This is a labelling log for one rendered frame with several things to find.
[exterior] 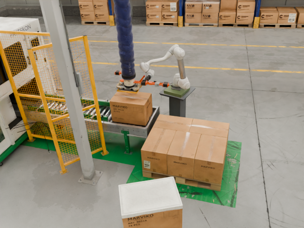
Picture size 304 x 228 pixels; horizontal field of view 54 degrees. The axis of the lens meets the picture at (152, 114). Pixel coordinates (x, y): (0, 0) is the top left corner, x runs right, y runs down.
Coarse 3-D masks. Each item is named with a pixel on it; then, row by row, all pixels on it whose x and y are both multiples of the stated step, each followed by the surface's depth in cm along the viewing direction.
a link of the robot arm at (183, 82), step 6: (174, 48) 483; (180, 48) 477; (180, 54) 473; (180, 60) 486; (180, 66) 493; (180, 72) 500; (180, 78) 509; (186, 78) 508; (180, 84) 512; (186, 84) 506
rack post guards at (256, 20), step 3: (111, 15) 1144; (111, 18) 1150; (180, 18) 1094; (255, 18) 1039; (258, 18) 1036; (111, 21) 1157; (180, 21) 1100; (255, 21) 1044; (258, 21) 1042; (111, 24) 1164; (180, 24) 1106; (255, 24) 1050; (258, 24) 1049; (255, 27) 1055
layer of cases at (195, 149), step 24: (168, 120) 500; (192, 120) 497; (144, 144) 449; (168, 144) 446; (192, 144) 444; (216, 144) 441; (144, 168) 458; (168, 168) 442; (192, 168) 428; (216, 168) 415
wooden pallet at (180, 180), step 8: (144, 176) 467; (152, 176) 464; (160, 176) 464; (168, 176) 463; (176, 176) 446; (184, 184) 450; (192, 184) 447; (200, 184) 446; (208, 184) 446; (216, 184) 430
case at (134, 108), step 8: (120, 96) 494; (128, 96) 493; (136, 96) 491; (144, 96) 490; (112, 104) 485; (120, 104) 480; (128, 104) 475; (136, 104) 471; (144, 104) 468; (112, 112) 494; (120, 112) 489; (128, 112) 484; (136, 112) 479; (144, 112) 474; (112, 120) 504; (120, 120) 498; (128, 120) 493; (136, 120) 488; (144, 120) 483
